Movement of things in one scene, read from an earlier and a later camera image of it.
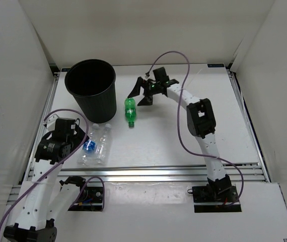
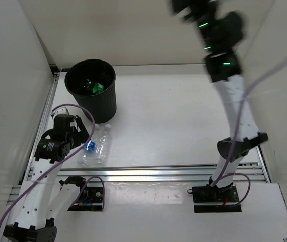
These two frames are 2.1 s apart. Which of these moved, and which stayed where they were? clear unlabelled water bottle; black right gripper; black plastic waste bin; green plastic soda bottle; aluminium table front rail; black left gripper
Moved: black right gripper; green plastic soda bottle
Stayed: clear unlabelled water bottle; black plastic waste bin; aluminium table front rail; black left gripper
